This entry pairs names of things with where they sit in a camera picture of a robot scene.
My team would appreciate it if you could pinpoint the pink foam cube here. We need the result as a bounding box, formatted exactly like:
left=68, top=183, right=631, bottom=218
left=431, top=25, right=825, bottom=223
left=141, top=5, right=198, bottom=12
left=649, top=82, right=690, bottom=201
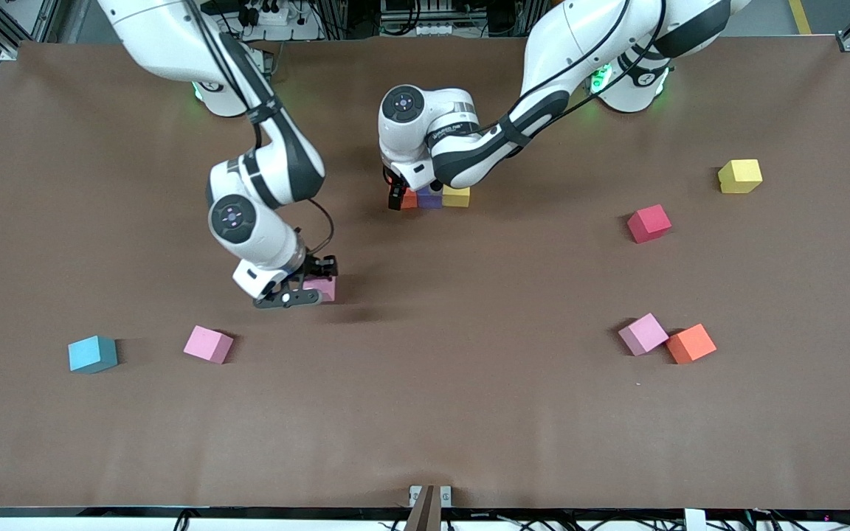
left=303, top=276, right=338, bottom=304
left=183, top=325, right=235, bottom=365
left=618, top=313, right=670, bottom=357

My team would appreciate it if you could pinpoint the white socket strip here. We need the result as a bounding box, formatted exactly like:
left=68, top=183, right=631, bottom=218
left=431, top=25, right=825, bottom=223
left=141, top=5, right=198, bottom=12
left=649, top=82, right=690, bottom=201
left=381, top=21, right=457, bottom=38

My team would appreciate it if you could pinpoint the brown table cover sheet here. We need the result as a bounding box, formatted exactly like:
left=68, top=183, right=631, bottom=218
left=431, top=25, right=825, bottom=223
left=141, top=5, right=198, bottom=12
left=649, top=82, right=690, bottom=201
left=0, top=35, right=850, bottom=511

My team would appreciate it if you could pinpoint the white power strip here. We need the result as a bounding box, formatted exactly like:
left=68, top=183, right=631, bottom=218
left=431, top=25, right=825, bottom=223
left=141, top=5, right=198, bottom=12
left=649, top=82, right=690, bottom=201
left=244, top=6, right=300, bottom=27

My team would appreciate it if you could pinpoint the light blue foam cube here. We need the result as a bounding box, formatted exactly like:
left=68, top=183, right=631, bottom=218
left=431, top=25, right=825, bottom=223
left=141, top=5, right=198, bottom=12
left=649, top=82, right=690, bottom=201
left=68, top=336, right=118, bottom=375

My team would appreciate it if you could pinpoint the red foam cube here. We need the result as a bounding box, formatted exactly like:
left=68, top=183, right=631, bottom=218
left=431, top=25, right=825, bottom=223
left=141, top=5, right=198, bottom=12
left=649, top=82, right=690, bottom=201
left=626, top=204, right=673, bottom=244

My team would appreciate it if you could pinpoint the grey metal bracket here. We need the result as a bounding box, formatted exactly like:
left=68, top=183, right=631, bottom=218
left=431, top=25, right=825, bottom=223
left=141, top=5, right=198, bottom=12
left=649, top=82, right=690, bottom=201
left=409, top=485, right=453, bottom=509

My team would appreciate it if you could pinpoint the brown strap strip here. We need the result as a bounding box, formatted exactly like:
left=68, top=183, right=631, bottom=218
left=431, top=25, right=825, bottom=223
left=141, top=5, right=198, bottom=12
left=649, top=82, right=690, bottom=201
left=403, top=485, right=442, bottom=531

